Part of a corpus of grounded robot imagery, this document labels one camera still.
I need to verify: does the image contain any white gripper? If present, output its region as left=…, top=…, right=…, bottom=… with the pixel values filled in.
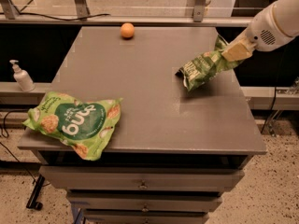
left=221, top=2, right=294, bottom=62

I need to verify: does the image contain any green jalapeno kettle chip bag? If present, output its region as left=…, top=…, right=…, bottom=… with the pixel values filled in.
left=176, top=35, right=243, bottom=91

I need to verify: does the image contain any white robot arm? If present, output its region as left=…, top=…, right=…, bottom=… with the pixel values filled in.
left=221, top=0, right=299, bottom=62

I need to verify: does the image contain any light green snack bag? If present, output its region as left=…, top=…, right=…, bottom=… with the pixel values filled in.
left=23, top=91, right=122, bottom=161

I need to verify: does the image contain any orange fruit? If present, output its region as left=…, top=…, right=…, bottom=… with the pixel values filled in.
left=121, top=22, right=135, bottom=38

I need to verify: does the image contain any grey drawer cabinet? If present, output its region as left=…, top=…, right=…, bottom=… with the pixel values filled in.
left=19, top=27, right=266, bottom=224

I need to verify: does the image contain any metal window strut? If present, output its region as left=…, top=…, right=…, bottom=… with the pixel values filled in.
left=74, top=0, right=90, bottom=20

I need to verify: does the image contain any white pump lotion bottle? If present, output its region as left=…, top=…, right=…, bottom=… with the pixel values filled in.
left=9, top=60, right=35, bottom=92

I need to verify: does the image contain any black metal stand foot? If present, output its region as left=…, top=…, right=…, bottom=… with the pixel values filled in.
left=26, top=175, right=45, bottom=211

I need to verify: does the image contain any metal window bracket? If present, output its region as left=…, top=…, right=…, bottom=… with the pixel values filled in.
left=185, top=0, right=206, bottom=22

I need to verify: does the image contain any black cable on ledge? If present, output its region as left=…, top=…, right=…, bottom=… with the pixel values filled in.
left=0, top=12, right=111, bottom=21

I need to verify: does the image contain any black floor cable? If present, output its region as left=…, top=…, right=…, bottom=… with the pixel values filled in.
left=0, top=109, right=38, bottom=185

